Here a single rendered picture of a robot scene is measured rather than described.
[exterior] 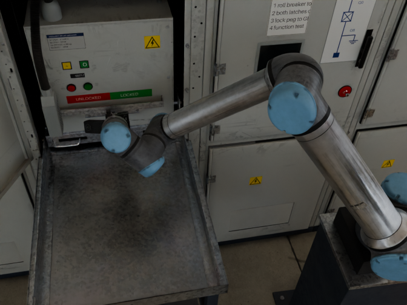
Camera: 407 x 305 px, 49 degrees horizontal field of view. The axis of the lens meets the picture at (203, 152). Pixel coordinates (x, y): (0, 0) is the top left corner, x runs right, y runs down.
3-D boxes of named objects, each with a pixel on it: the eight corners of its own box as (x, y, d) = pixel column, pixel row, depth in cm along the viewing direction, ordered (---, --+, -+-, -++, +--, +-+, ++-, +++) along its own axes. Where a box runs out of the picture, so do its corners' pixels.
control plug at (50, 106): (63, 136, 165) (54, 98, 152) (49, 137, 164) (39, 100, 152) (63, 122, 170) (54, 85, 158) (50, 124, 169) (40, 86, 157)
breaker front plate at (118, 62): (173, 125, 186) (172, 20, 152) (53, 138, 177) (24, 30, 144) (172, 123, 186) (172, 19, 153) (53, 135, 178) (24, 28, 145)
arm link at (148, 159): (172, 150, 148) (144, 126, 144) (159, 175, 141) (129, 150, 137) (156, 160, 155) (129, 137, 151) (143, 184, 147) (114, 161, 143)
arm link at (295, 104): (433, 236, 139) (315, 49, 107) (435, 285, 127) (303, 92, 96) (385, 243, 148) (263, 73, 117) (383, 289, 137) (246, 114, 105)
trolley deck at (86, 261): (227, 293, 146) (228, 284, 142) (29, 326, 136) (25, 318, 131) (190, 150, 193) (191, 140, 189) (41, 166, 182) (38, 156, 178)
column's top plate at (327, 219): (392, 209, 182) (393, 206, 180) (432, 279, 160) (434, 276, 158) (317, 216, 177) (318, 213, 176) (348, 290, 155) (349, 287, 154)
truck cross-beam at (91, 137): (180, 133, 189) (180, 122, 185) (48, 147, 180) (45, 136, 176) (178, 125, 193) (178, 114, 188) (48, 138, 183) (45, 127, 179)
